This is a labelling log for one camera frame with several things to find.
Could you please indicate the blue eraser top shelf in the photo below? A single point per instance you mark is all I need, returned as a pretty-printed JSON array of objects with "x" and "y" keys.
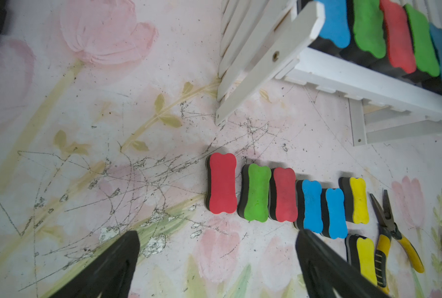
[
  {"x": 333, "y": 214},
  {"x": 309, "y": 206}
]

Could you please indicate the white wooden two-tier shelf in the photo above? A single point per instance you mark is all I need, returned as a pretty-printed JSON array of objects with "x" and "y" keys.
[{"x": 263, "y": 40}]

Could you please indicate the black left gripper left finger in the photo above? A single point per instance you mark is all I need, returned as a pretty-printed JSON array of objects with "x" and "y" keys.
[{"x": 109, "y": 275}]

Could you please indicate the red eraser shelf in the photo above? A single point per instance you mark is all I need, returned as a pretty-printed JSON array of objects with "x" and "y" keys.
[
  {"x": 399, "y": 60},
  {"x": 221, "y": 187},
  {"x": 283, "y": 195}
]

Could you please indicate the yellow eraser top shelf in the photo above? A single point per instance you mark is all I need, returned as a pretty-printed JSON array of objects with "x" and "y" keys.
[{"x": 355, "y": 199}]

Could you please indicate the yellow eraser shelf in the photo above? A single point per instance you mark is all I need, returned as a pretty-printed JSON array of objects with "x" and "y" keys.
[
  {"x": 355, "y": 199},
  {"x": 361, "y": 255}
]

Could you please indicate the red eraser top shelf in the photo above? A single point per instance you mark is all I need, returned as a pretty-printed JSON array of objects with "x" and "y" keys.
[
  {"x": 221, "y": 187},
  {"x": 283, "y": 195}
]

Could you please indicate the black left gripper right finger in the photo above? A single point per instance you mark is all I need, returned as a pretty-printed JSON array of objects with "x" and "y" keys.
[{"x": 326, "y": 274}]

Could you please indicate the green eraser top shelf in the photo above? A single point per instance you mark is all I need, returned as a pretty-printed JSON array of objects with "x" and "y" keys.
[{"x": 254, "y": 200}]

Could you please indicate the yellow handled pliers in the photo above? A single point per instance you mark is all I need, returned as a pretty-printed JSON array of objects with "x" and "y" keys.
[{"x": 388, "y": 230}]

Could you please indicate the green eraser shelf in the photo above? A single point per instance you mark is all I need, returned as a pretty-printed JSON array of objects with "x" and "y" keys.
[
  {"x": 365, "y": 21},
  {"x": 427, "y": 65},
  {"x": 254, "y": 200}
]

